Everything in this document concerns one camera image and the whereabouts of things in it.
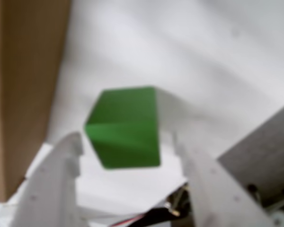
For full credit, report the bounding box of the green cube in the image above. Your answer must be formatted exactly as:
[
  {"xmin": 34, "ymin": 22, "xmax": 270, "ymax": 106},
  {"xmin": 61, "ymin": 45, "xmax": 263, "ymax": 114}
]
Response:
[{"xmin": 83, "ymin": 85, "xmax": 162, "ymax": 171}]

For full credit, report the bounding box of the metal table clamp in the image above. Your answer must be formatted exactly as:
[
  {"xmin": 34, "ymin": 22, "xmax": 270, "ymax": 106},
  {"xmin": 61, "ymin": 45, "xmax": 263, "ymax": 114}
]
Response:
[{"xmin": 164, "ymin": 202, "xmax": 181, "ymax": 217}]

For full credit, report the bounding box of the brown cardboard box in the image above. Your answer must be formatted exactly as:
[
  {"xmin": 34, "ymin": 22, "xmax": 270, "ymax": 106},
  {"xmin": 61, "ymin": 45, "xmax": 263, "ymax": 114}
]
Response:
[{"xmin": 0, "ymin": 0, "xmax": 72, "ymax": 203}]

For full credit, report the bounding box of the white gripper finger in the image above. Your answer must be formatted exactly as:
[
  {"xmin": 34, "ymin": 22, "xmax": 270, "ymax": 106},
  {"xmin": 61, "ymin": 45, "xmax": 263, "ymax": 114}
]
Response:
[
  {"xmin": 13, "ymin": 131, "xmax": 84, "ymax": 227},
  {"xmin": 174, "ymin": 139, "xmax": 275, "ymax": 227}
]

